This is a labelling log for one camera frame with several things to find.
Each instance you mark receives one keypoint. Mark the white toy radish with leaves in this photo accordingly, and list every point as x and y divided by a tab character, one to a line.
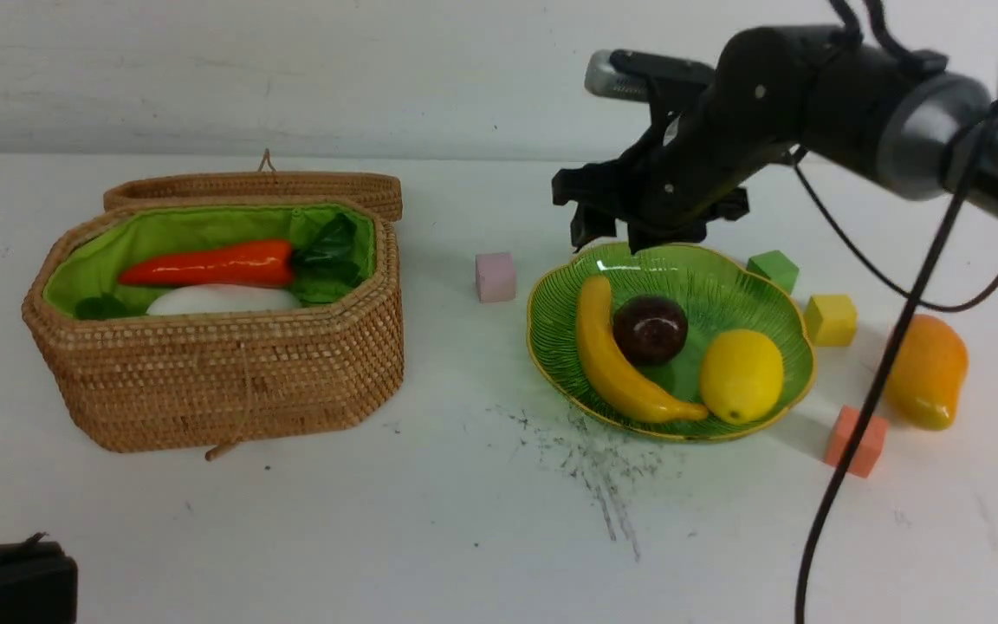
209	299

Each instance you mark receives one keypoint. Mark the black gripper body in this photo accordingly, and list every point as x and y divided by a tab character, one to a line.
642	186

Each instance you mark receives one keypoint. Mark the yellow toy banana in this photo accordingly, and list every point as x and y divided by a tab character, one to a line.
611	375

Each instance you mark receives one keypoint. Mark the orange yellow toy mango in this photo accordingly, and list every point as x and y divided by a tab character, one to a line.
928	375

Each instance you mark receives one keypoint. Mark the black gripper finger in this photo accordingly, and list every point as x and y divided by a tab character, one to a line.
589	224

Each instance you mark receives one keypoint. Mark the pink cube block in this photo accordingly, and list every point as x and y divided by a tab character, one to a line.
495	277

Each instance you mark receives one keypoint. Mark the green cube block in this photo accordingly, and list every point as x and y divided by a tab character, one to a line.
777	268

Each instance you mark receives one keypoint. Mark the woven wicker basket green lining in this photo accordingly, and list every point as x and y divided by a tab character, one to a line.
317	350

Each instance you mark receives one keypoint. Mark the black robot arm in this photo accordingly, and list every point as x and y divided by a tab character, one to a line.
713	127

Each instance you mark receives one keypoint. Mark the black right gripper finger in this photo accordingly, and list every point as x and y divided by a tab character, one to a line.
641	237

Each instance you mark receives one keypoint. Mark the yellow toy lemon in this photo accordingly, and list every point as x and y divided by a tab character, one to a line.
741	376

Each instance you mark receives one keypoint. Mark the green leaf-shaped glass plate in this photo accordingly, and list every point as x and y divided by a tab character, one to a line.
713	294

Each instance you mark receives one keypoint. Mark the dark purple toy mangosteen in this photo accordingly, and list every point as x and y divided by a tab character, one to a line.
650	330

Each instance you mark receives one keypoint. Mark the black object at table edge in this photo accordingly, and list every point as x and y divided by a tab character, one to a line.
38	582

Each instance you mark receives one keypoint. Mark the yellow cube block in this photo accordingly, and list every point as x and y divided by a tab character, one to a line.
831	320

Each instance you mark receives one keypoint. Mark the orange toy carrot with leaves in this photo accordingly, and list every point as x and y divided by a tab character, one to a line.
213	264

